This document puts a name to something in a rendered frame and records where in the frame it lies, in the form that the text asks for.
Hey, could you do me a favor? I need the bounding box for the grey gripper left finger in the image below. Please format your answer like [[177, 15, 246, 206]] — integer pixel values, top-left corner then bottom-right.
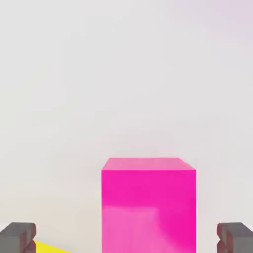
[[0, 222, 37, 253]]

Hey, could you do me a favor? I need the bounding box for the small pink cube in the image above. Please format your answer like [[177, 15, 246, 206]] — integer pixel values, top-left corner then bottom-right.
[[101, 157, 197, 253]]

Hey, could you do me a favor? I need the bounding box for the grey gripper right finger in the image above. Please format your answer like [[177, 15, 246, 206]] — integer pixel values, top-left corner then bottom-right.
[[216, 222, 253, 253]]

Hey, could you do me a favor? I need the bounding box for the small yellow cube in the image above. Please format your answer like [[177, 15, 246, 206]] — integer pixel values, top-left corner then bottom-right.
[[33, 240, 72, 253]]

